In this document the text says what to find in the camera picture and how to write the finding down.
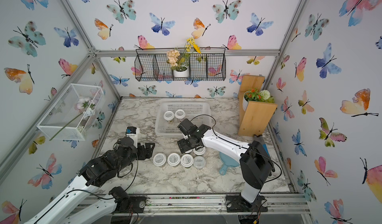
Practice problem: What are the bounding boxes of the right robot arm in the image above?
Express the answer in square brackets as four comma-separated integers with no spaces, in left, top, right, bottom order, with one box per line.
[177,119,275,203]

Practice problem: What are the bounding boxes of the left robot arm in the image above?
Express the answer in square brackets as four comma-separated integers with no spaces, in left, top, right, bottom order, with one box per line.
[28,137,155,224]

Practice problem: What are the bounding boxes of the white plastic basket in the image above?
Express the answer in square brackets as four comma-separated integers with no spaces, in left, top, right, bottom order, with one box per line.
[155,102,212,138]

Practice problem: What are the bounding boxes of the yogurt cup clear lid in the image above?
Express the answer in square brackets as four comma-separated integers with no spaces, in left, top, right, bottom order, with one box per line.
[194,156,207,169]

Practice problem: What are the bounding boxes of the wooden corner shelf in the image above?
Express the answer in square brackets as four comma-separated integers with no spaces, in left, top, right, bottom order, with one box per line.
[238,75,277,136]

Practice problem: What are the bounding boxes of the pink artificial flower stem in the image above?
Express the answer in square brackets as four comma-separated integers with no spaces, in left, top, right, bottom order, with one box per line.
[49,97,96,141]

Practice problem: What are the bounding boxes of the potted plant orange flowers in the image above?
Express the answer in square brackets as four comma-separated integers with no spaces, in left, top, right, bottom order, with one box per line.
[242,89,275,111]

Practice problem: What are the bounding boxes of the white pot with flowers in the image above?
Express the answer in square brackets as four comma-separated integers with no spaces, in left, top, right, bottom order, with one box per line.
[166,37,202,78]

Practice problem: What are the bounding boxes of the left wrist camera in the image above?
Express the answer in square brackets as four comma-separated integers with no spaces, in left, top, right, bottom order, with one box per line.
[125,126,140,147]

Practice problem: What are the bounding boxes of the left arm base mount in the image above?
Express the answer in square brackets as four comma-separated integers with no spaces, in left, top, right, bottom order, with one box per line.
[113,196,147,214]

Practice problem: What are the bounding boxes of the white mesh wall box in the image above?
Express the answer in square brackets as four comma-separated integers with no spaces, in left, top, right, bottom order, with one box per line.
[37,83,105,141]

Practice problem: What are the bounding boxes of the black wire wall basket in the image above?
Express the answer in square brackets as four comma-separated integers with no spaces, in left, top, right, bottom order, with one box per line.
[132,47,226,82]

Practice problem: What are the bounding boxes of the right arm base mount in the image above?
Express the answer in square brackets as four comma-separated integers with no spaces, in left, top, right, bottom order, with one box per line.
[225,194,268,213]

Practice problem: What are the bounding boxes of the aluminium front rail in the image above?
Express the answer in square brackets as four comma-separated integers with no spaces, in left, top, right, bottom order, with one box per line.
[70,193,310,217]

